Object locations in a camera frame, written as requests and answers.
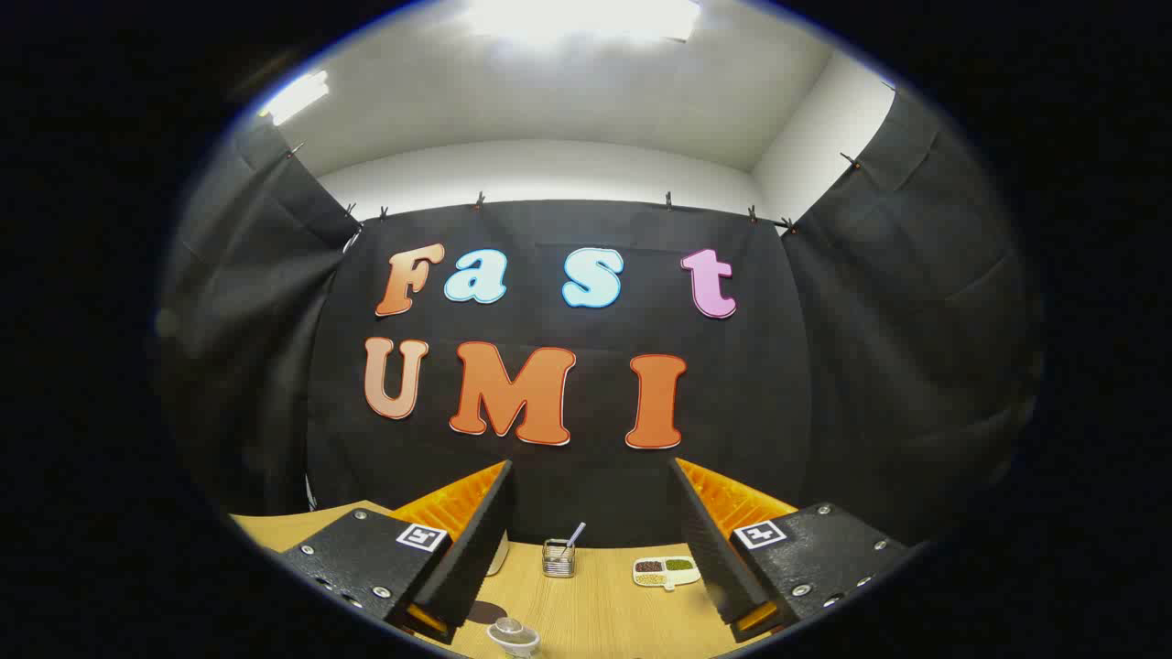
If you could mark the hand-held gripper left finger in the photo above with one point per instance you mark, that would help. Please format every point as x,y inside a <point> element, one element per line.
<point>476,540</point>

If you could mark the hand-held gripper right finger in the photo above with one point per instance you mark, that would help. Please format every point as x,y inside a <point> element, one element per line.
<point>710,549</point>

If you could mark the dark brown round coaster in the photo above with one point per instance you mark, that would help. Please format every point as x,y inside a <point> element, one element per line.
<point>485,611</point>

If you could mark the juice bottle with white-green label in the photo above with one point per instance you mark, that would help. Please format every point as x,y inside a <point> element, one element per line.
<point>513,634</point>

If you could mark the cream white toaster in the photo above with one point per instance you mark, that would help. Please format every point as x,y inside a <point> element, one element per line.
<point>498,555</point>

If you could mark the white divided dish of grains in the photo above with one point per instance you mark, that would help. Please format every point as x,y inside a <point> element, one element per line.
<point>666,572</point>

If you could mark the white straw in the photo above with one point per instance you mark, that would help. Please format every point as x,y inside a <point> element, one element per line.
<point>575,534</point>

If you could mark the black backdrop cloth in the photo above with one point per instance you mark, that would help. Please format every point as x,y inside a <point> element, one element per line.
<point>595,494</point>

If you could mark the wooden table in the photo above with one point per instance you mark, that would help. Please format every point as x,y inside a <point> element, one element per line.
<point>595,609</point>

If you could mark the small ceiling light panel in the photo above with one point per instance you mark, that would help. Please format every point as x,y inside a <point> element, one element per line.
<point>295,96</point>

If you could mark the large ceiling light panel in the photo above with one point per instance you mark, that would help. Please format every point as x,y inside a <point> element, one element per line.
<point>586,16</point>

